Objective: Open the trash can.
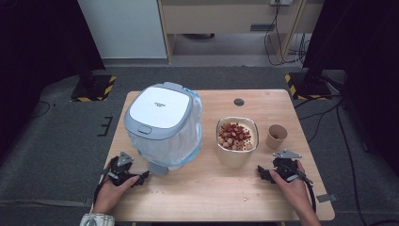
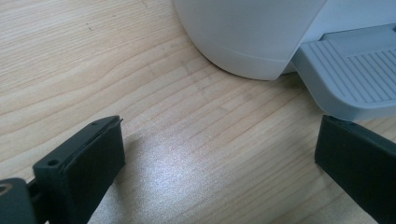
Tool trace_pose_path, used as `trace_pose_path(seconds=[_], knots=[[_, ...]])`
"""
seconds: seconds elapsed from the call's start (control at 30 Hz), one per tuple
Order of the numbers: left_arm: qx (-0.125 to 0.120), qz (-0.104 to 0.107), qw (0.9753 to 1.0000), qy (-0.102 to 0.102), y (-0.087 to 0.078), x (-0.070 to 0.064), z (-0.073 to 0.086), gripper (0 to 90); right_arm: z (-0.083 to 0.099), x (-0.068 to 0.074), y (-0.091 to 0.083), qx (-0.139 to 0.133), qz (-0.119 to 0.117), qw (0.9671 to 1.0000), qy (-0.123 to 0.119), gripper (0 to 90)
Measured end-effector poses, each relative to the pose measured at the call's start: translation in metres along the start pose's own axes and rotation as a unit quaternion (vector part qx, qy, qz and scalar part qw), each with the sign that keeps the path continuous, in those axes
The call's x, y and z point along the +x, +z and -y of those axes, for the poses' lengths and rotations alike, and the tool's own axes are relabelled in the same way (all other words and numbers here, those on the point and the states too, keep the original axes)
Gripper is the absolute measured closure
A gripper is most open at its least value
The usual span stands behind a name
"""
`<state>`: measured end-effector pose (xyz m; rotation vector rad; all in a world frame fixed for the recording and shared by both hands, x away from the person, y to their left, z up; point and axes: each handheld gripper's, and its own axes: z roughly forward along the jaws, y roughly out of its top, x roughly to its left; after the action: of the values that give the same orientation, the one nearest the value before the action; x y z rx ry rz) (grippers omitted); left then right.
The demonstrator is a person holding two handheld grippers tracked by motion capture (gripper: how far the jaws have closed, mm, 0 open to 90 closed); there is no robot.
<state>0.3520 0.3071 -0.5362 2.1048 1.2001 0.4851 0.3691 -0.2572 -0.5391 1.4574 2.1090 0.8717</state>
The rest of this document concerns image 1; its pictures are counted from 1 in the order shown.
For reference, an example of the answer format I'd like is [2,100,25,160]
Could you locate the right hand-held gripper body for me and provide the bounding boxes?
[272,149,303,183]

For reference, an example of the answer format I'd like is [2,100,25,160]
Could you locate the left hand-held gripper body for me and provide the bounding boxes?
[103,151,139,186]

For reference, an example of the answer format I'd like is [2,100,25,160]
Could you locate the brown paper cup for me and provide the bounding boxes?
[265,123,289,151]

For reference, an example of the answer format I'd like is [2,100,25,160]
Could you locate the beige container with metal rim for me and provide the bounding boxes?
[215,116,260,170]

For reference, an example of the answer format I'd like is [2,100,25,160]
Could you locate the white grey pedal trash bin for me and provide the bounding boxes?
[123,81,204,177]

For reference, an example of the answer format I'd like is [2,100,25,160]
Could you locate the person's right hand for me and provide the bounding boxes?
[270,160,311,218]

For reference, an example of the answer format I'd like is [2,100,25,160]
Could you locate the person's left hand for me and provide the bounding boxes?
[92,174,140,215]

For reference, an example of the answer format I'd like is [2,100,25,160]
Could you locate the translucent plastic bin liner bag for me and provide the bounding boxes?
[126,89,204,168]

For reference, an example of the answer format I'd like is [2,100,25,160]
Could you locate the pile of nuts and dried fruit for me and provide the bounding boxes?
[217,121,254,152]

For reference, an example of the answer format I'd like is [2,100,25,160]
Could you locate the grey tape piece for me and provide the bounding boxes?
[315,193,340,203]

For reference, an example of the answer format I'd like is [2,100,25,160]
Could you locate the stand base with yellow-black stripes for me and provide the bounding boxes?
[284,72,333,101]
[70,74,117,103]

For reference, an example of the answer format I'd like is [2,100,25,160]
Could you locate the white cabinet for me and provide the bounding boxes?
[77,0,168,60]

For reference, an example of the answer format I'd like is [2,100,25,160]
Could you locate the dark curtain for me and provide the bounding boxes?
[302,0,399,177]
[0,0,106,164]

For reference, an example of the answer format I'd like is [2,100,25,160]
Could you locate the dark grey desk label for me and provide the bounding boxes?
[249,23,276,32]

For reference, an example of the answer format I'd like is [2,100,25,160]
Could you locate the light wooden desk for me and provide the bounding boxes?
[156,0,326,65]

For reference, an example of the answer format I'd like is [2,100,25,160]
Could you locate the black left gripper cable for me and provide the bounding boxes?
[93,179,107,203]

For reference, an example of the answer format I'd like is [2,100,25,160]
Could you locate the black floor cable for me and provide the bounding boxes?
[295,93,370,226]
[30,100,52,120]

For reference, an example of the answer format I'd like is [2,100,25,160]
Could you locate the black hanging power cables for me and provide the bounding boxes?
[263,3,310,68]

